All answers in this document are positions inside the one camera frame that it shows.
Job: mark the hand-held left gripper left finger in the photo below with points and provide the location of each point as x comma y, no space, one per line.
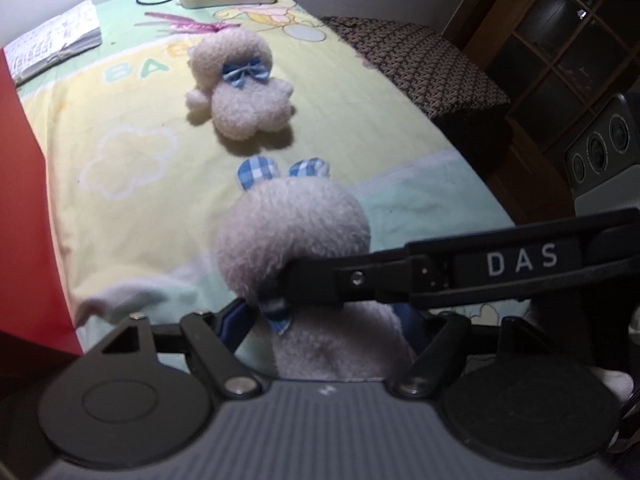
231,322

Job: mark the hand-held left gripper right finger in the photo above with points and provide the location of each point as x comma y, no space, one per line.
412,325

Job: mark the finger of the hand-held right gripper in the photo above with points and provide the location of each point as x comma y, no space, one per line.
325,282

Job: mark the white plush bunny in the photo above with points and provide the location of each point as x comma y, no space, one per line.
290,220

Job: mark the red box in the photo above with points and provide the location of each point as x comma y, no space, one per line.
30,210

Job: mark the person's right hand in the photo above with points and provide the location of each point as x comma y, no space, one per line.
615,385

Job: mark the cartoon printed cloth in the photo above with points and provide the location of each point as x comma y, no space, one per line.
150,185

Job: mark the white plush, light blue bow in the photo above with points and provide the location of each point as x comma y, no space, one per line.
245,105

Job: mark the wooden glass-door cabinet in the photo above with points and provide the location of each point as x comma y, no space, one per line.
575,35

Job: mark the dark patterned ottoman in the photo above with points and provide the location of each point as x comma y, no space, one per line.
425,60

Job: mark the white paper booklet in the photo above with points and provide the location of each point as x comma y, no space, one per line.
55,40

